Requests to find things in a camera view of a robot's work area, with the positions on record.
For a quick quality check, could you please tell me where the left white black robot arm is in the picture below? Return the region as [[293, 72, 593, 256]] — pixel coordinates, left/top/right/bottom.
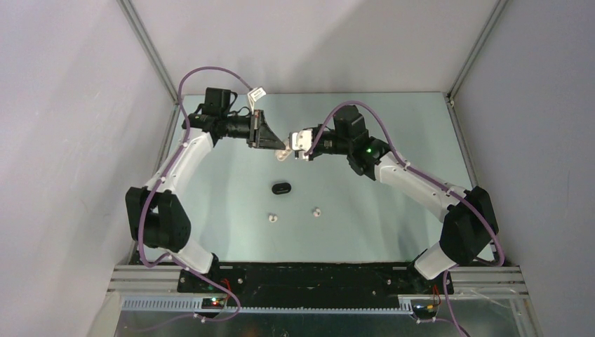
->
[[125, 87, 286, 293]]

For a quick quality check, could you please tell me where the right controller board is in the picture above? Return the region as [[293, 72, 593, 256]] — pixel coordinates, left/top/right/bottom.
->
[[412, 304, 440, 322]]

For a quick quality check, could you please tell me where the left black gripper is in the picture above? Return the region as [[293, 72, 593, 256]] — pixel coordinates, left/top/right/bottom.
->
[[221, 110, 285, 150]]

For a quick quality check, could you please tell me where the white earbud charging case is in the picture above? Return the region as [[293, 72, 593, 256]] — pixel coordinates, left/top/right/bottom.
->
[[274, 148, 294, 161]]

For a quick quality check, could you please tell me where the aluminium frame rail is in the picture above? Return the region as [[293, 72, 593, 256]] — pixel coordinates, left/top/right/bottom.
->
[[107, 265, 529, 315]]

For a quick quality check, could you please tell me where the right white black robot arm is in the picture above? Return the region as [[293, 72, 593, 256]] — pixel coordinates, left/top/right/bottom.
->
[[290, 101, 499, 293]]

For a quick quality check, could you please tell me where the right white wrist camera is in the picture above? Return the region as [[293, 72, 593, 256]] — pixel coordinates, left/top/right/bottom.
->
[[289, 128, 313, 161]]

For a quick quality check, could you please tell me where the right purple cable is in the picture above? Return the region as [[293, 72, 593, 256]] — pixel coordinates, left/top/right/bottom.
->
[[304, 100, 506, 337]]

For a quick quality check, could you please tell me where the black earbud charging case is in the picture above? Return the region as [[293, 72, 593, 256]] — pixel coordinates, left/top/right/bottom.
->
[[271, 182, 292, 195]]

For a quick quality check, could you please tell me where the controller board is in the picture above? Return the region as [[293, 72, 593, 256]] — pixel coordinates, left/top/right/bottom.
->
[[412, 304, 440, 322], [201, 297, 227, 310]]

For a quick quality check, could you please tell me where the purple cable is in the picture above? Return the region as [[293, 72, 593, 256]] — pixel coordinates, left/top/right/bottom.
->
[[138, 66, 254, 323], [304, 100, 506, 337]]

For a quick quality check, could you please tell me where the left controller board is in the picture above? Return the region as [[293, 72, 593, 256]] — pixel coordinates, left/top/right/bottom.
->
[[201, 297, 227, 310]]

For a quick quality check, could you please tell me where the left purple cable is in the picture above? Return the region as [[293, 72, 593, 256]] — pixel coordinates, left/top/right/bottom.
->
[[138, 66, 254, 323]]

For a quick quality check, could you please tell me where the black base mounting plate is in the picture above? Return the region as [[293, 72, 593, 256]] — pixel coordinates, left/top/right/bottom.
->
[[177, 262, 454, 310]]

